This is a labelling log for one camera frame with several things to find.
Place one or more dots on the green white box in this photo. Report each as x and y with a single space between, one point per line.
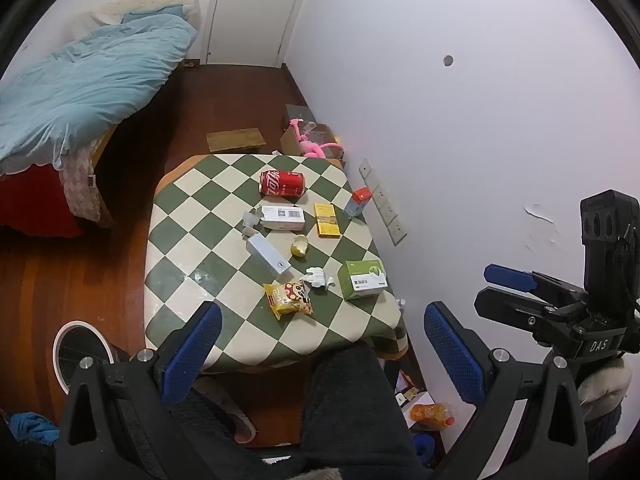
361 280

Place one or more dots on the green white checkered tablecloth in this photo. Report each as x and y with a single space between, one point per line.
190 200

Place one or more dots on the citrus peel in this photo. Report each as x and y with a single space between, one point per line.
299 247

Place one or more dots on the beige checkered cloth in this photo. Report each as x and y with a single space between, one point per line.
80 185

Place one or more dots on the white wall outlet strip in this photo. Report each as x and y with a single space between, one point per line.
382 202

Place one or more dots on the white rimmed trash bin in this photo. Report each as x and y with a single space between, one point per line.
75 344

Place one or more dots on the small printed box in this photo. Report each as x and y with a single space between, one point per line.
407 396

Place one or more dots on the red cloth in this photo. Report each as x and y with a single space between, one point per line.
35 200

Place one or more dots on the crumpled white tissue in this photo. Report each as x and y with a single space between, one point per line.
318 278

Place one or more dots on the blue roll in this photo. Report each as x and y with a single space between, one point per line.
425 447

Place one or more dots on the open cardboard box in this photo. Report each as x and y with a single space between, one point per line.
290 140

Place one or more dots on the yellow cigarette box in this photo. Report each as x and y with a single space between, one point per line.
327 220

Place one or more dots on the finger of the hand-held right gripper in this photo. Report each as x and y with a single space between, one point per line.
505 276
505 307

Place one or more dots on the light blue long box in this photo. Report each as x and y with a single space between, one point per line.
267 255

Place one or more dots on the white carton box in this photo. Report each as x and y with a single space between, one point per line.
282 218

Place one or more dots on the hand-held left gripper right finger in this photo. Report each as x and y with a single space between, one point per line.
455 360

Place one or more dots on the blue cloth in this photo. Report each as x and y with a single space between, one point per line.
32 427

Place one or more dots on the red soda can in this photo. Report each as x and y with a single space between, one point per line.
282 183

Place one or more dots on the grey slipper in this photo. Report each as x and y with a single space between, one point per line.
235 420

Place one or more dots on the person's dark trousers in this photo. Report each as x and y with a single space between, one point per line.
350 410

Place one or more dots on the orange drink bottle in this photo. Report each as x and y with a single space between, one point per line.
430 415

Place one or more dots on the grey box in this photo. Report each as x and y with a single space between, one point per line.
297 112

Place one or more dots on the yellow snack packet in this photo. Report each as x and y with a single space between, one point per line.
289 299

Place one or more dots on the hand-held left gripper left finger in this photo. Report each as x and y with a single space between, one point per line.
192 355

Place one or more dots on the pink plush toy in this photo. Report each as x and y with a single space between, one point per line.
312 148

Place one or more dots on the white door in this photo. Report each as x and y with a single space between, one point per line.
260 10

